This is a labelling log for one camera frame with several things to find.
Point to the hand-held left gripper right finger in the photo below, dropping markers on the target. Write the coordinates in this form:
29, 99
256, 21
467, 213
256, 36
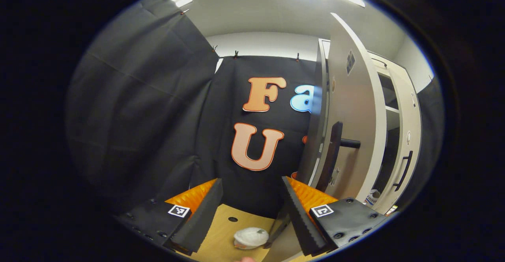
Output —
300, 218

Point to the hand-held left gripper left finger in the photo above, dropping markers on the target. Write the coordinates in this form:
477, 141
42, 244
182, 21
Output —
205, 218

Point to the white shoe cabinet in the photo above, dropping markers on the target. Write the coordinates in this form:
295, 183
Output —
313, 135

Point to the white cabinet door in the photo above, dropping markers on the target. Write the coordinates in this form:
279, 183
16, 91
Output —
355, 108
410, 116

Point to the white cabinet drawer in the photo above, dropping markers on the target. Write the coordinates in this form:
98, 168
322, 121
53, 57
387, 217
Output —
388, 70

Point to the white plush toy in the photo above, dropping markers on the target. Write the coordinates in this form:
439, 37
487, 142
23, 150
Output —
251, 237

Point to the black backdrop cloth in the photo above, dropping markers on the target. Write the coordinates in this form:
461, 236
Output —
158, 96

